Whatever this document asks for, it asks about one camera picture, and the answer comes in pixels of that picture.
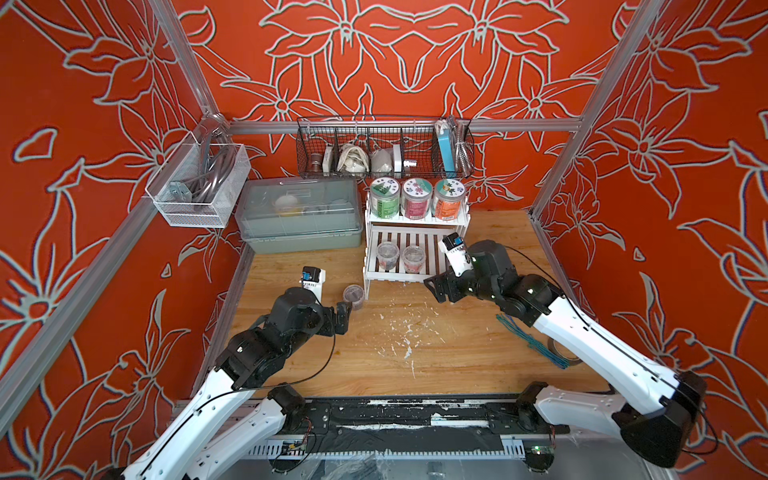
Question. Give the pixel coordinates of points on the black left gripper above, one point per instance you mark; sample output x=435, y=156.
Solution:
x=331, y=326

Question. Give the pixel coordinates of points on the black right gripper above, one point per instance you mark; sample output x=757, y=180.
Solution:
x=449, y=278

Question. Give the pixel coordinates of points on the small clear cup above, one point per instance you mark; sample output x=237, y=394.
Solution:
x=387, y=254
x=414, y=258
x=355, y=295

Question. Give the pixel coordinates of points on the white slatted two-tier shelf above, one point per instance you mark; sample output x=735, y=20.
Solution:
x=426, y=232

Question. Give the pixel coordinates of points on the seed jar radish lid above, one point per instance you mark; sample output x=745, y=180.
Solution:
x=448, y=198

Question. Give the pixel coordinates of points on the seed jar pink flower lid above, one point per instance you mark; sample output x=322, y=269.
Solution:
x=416, y=198

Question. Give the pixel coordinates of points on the seed jar green tree lid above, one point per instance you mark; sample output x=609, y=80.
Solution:
x=385, y=197

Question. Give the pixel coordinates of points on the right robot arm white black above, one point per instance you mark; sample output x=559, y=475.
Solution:
x=653, y=408

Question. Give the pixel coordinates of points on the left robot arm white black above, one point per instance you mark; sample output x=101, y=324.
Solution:
x=235, y=408

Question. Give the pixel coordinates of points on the green plastic storage box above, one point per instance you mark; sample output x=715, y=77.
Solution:
x=297, y=215

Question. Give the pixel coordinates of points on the light blue box in basket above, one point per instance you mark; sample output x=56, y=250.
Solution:
x=444, y=134

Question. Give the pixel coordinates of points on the white cloth bundle in basket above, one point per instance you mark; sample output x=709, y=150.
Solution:
x=353, y=160

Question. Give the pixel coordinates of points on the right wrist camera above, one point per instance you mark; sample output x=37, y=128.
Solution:
x=453, y=248

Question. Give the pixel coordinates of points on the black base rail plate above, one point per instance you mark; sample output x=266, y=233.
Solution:
x=494, y=413

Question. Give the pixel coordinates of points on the green cable tie bundle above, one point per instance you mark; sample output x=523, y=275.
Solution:
x=532, y=343

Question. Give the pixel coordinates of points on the black wire wall basket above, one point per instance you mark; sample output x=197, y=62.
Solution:
x=398, y=147

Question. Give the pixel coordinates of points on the clear plastic wall basket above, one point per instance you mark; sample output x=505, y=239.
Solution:
x=199, y=186

